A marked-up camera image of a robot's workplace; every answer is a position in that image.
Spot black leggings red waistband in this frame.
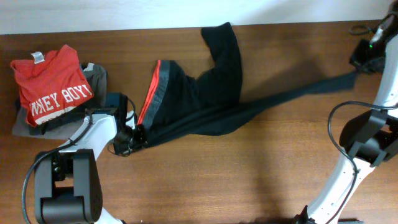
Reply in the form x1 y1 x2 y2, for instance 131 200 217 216
135 22 358 149

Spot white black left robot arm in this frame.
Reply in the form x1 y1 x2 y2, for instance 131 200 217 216
29 108 142 223

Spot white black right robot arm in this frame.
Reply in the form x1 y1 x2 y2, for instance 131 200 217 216
293 28 397 223

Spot red printed t-shirt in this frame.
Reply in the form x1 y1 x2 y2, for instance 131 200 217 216
10 45 94 127

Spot grey folded garment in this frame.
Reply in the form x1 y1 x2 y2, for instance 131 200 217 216
11 62 109 141

